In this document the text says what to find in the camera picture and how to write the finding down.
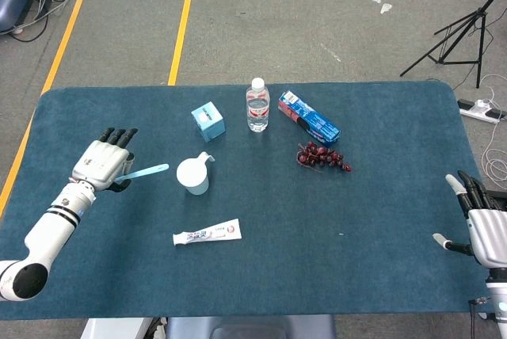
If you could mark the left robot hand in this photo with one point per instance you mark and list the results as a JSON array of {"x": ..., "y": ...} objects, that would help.
[{"x": 99, "y": 161}]

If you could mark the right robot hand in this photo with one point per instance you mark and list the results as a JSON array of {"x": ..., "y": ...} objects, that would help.
[{"x": 489, "y": 236}]

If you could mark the light blue toothbrush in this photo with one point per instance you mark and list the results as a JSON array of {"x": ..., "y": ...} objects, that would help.
[{"x": 150, "y": 170}]

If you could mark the white toothpaste tube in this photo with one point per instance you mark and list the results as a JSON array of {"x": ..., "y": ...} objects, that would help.
[{"x": 214, "y": 232}]

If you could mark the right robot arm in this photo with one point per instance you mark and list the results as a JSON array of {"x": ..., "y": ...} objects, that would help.
[{"x": 499, "y": 303}]

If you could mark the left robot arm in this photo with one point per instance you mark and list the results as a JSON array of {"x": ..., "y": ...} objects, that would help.
[{"x": 51, "y": 232}]

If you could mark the long yellow floor tape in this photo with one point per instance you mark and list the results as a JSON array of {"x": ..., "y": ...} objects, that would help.
[{"x": 59, "y": 54}]

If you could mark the small light blue box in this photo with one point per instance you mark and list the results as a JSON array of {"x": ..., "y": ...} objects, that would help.
[{"x": 210, "y": 125}]

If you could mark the white power strip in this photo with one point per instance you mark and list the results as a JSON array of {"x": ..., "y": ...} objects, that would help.
[{"x": 475, "y": 112}]

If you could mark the short yellow floor tape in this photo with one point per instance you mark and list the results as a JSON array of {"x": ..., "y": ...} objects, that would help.
[{"x": 179, "y": 42}]

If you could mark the clear water bottle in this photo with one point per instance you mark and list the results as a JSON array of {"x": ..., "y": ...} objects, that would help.
[{"x": 257, "y": 113}]

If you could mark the blue table mat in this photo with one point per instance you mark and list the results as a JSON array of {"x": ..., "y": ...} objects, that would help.
[{"x": 277, "y": 216}]

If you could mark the red grape bunch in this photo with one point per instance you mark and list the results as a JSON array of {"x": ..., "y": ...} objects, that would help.
[{"x": 317, "y": 155}]

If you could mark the blue cookie box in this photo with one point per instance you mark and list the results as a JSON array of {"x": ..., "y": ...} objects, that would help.
[{"x": 313, "y": 121}]

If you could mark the grey blue robot torso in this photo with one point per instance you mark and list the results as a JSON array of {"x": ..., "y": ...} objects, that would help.
[{"x": 237, "y": 327}]

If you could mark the black tripod stand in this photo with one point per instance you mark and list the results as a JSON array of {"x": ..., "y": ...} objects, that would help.
[{"x": 482, "y": 14}]

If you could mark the small crumpled paper scrap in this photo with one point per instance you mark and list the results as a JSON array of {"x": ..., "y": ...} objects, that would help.
[{"x": 385, "y": 8}]

